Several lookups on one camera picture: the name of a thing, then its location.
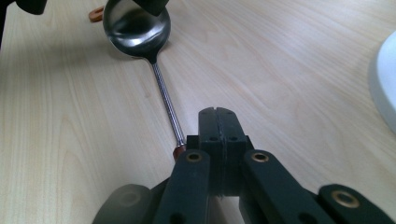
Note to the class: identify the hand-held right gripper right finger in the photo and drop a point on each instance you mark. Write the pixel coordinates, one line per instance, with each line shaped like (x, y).
(233, 130)

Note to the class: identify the white utensil rack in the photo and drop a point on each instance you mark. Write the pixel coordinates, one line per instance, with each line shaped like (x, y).
(387, 77)

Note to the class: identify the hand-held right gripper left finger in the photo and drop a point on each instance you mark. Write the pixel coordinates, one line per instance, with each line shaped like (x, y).
(210, 130)

